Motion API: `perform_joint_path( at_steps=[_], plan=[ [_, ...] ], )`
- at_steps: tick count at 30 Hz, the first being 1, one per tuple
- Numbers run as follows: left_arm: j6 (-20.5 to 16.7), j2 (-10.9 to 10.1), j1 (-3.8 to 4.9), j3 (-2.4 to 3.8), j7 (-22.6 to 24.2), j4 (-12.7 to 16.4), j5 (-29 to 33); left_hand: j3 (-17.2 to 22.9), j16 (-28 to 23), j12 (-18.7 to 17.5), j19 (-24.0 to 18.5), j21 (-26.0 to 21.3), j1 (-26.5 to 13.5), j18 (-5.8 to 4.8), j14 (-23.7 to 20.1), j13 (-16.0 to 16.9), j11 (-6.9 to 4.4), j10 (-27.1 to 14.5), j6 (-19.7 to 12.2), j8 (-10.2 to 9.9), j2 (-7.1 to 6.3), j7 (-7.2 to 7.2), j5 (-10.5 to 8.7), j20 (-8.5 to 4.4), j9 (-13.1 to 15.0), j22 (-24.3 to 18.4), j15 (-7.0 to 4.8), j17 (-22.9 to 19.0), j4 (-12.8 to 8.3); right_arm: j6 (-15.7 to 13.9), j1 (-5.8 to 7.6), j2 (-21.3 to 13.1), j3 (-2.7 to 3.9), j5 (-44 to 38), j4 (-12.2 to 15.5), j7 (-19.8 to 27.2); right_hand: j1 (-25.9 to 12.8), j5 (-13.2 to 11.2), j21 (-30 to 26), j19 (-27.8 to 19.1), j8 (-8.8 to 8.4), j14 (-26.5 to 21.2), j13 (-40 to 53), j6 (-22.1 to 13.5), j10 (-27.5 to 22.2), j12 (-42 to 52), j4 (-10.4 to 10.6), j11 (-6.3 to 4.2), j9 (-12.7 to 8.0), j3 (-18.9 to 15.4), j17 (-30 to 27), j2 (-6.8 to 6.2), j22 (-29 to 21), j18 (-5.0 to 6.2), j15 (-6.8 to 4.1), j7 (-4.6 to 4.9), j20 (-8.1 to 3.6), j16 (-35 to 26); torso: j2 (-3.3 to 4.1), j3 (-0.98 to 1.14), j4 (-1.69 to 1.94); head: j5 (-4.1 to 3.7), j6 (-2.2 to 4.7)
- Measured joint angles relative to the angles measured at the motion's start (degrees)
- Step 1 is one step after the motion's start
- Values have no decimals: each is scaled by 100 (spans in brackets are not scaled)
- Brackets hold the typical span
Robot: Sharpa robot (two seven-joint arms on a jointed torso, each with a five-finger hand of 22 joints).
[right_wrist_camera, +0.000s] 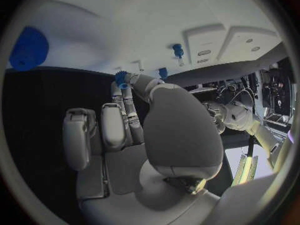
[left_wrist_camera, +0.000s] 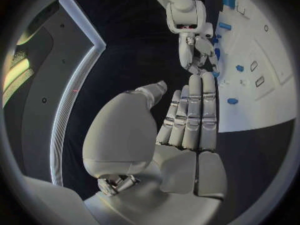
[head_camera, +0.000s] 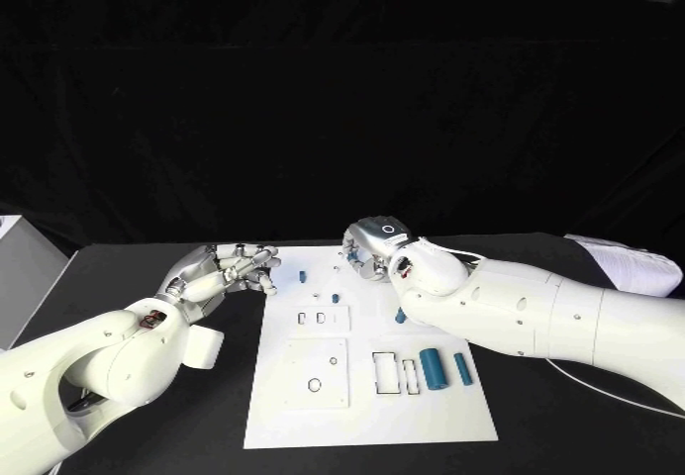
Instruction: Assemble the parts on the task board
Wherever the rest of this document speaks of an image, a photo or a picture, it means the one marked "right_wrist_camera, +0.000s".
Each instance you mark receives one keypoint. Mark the blue plug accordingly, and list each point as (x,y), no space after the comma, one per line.
(162,73)

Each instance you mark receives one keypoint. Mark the blue peg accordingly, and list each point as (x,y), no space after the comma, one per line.
(177,49)

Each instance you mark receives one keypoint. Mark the white task board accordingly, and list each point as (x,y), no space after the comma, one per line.
(140,22)

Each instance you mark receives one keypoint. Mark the glowing light bar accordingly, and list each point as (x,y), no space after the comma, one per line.
(246,170)

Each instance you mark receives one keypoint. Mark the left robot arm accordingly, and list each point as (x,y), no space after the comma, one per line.
(236,118)

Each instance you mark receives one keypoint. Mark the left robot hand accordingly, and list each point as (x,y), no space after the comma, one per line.
(214,114)

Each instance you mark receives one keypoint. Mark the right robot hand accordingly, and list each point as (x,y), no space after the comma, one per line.
(182,131)

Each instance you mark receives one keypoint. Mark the small blue gear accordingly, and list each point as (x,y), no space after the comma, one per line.
(121,78)

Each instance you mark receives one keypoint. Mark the large blue gear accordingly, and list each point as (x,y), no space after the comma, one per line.
(28,48)

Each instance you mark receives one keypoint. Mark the cluttered workshop desk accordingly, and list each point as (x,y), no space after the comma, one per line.
(276,93)

